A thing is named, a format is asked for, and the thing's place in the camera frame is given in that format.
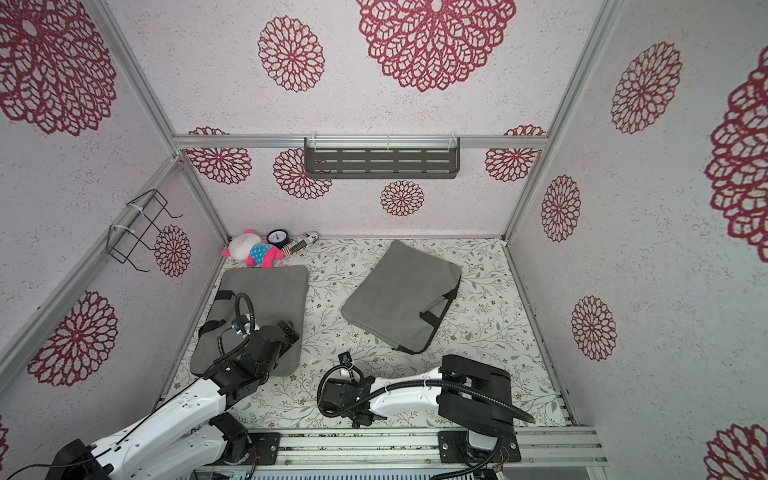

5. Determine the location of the small striped tool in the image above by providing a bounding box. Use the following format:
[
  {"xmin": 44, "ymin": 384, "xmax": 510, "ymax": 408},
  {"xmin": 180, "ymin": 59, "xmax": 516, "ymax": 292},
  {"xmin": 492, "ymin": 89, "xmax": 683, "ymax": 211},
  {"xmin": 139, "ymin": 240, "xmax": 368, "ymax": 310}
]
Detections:
[{"xmin": 282, "ymin": 231, "xmax": 319, "ymax": 257}]

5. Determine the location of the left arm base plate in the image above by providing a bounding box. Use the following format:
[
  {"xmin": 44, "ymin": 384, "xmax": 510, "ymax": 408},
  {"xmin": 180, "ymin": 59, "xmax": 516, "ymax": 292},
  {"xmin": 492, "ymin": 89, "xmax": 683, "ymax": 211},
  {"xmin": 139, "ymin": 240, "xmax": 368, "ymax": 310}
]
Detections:
[{"xmin": 244, "ymin": 432, "xmax": 282, "ymax": 467}]

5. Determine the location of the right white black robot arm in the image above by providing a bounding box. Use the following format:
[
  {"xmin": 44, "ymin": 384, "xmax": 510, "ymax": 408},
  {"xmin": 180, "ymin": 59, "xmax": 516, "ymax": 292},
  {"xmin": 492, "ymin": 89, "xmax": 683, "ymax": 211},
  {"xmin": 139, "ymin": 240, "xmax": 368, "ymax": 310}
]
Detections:
[{"xmin": 316, "ymin": 352, "xmax": 535, "ymax": 479}]

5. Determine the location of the black wire wall rack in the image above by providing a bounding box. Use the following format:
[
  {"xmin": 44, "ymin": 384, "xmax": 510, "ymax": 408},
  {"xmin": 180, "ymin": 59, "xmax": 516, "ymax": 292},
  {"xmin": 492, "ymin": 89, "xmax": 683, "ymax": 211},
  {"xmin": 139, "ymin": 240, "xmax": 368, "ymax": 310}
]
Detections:
[{"xmin": 105, "ymin": 189, "xmax": 183, "ymax": 273}]

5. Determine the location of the grey laptop bag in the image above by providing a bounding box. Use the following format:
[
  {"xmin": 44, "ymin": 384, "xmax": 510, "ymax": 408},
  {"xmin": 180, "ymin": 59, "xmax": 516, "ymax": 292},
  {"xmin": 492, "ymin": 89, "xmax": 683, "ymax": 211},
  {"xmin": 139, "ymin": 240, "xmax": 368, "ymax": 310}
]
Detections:
[
  {"xmin": 341, "ymin": 240, "xmax": 462, "ymax": 355},
  {"xmin": 189, "ymin": 265, "xmax": 309, "ymax": 376}
]

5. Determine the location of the grey metal wall shelf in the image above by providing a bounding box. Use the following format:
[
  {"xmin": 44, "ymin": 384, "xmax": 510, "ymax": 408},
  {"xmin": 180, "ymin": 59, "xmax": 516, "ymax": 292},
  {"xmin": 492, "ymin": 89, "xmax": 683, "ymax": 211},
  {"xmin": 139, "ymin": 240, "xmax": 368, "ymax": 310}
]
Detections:
[{"xmin": 304, "ymin": 137, "xmax": 461, "ymax": 180}]

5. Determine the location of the black round gauge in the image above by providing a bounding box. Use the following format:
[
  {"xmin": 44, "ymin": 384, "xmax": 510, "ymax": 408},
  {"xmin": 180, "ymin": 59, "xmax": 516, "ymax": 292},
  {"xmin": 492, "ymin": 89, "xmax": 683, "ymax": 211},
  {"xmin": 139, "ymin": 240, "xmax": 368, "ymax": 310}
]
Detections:
[{"xmin": 267, "ymin": 229, "xmax": 291, "ymax": 249}]

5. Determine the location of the pink white plush toy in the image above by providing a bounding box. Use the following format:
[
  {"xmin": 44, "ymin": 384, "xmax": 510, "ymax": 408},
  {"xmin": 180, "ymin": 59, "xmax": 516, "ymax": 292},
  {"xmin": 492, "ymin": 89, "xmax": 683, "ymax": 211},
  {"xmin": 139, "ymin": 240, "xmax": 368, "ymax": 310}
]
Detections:
[{"xmin": 222, "ymin": 231, "xmax": 285, "ymax": 269}]

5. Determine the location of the aluminium front rail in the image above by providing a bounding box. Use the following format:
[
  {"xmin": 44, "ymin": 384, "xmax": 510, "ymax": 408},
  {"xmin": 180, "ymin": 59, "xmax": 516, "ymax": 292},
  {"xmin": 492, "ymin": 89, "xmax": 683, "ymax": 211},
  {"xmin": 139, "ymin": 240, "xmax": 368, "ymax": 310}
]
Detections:
[{"xmin": 179, "ymin": 425, "xmax": 610, "ymax": 472}]

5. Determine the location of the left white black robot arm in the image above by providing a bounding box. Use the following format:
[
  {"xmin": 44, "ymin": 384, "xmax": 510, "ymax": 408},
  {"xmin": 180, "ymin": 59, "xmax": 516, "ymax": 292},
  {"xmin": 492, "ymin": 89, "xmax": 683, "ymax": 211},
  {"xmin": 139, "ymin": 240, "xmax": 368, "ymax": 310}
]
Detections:
[{"xmin": 45, "ymin": 293, "xmax": 300, "ymax": 479}]

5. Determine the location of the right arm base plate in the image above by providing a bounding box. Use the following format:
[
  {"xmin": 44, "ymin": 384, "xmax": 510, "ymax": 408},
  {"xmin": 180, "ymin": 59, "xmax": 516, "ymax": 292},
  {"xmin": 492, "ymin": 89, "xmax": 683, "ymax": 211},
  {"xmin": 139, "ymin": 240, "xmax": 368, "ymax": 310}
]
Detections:
[{"xmin": 437, "ymin": 430, "xmax": 522, "ymax": 465}]

